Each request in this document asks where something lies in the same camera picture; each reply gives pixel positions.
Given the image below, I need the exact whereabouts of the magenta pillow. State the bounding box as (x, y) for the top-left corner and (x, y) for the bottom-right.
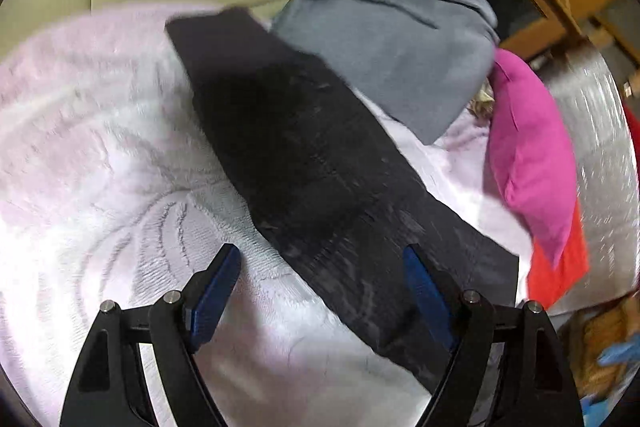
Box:
(488, 49), (577, 269)

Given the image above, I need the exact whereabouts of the light blue cloth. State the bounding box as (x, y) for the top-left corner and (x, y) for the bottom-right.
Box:
(598, 333), (640, 366)

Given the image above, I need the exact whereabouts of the grey coat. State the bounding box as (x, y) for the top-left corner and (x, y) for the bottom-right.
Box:
(271, 0), (499, 144)

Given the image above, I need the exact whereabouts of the white bed blanket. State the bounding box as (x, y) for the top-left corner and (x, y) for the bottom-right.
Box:
(0, 1), (536, 427)

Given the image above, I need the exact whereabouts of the silver foil insulation panel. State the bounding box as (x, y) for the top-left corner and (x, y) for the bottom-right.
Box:
(538, 41), (639, 315)

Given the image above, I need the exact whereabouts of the wicker basket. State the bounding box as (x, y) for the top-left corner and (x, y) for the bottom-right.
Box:
(568, 295), (639, 398)

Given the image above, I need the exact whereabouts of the black quilted jacket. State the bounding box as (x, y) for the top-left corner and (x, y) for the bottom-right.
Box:
(166, 9), (518, 390)

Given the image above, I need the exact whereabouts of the red cushion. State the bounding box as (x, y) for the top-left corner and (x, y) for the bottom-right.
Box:
(527, 200), (589, 309)

